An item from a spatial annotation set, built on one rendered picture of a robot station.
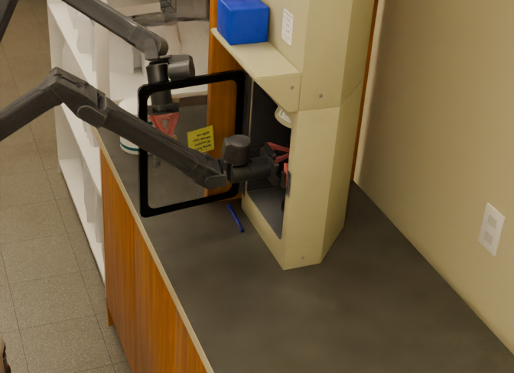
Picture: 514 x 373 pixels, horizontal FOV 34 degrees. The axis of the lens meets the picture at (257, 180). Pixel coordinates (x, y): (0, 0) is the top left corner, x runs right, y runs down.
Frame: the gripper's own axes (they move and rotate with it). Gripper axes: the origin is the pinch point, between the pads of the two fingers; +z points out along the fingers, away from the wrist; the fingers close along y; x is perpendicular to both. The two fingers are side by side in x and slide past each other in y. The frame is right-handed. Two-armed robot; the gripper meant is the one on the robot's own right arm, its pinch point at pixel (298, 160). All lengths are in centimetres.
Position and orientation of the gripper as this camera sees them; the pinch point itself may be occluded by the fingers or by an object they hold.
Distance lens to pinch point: 226.6
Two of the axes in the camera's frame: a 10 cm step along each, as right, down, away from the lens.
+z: 9.3, -1.7, 3.2
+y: -3.6, -4.9, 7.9
